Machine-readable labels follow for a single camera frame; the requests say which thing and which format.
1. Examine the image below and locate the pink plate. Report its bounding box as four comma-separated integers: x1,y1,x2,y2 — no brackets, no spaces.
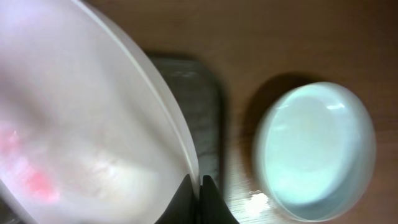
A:
1,0,200,223

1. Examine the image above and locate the pale green plate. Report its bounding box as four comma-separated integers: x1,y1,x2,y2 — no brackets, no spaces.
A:
253,82,376,222

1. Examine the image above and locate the large brown tray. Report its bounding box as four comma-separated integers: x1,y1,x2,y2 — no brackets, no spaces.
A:
148,52,226,197

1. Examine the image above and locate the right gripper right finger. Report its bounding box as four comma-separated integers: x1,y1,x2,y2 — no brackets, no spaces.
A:
200,175,239,224

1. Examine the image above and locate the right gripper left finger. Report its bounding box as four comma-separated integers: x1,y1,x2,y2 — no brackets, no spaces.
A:
155,174,197,224

